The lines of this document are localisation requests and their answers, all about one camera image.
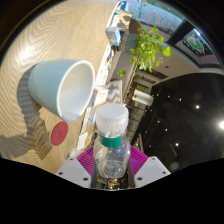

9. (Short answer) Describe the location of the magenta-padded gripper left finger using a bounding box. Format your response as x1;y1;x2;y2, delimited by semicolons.
55;145;98;189

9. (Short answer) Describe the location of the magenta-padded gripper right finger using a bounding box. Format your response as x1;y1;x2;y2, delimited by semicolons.
128;145;172;189

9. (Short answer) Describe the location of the clear plastic water bottle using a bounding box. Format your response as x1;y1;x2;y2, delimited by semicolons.
93;103;132;180

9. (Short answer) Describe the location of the flat round red coaster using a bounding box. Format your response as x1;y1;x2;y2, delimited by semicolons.
50;120;69;147

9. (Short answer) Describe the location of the group of ceiling lights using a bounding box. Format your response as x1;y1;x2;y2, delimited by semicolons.
164;94;224;149

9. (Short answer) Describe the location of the printed leaflet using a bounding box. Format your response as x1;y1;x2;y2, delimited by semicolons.
94;44;114;86

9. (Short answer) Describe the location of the grey curved sofa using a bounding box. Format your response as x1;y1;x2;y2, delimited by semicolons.
109;33;144;104

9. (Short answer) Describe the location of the potted green plant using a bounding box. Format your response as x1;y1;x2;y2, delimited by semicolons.
117;26;173;78

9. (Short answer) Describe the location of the small light blue box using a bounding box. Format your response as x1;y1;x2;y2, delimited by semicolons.
105;26;122;47

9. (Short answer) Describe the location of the white mug with green handle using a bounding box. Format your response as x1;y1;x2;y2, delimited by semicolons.
27;59;96;123

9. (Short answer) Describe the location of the framed wall poster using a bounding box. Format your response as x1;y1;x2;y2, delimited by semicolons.
179;28;221;64

